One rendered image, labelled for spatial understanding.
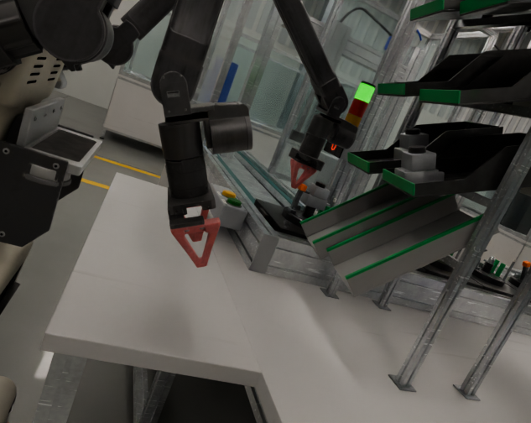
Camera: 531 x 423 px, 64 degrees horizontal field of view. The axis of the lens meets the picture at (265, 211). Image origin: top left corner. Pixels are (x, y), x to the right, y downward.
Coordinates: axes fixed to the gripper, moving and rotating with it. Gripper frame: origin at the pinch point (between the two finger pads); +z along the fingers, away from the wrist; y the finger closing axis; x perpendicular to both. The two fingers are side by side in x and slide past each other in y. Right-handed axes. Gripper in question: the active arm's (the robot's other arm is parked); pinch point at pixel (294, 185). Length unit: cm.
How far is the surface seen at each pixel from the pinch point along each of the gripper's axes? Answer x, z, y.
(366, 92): -17.8, -32.4, 16.7
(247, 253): 10.2, 18.7, -11.8
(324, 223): -1.0, 3.0, -20.8
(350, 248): 0.1, 2.9, -35.6
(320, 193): -7.2, -0.6, -2.1
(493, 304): -73, 12, -16
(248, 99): -8, -17, 105
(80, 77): 119, 69, 816
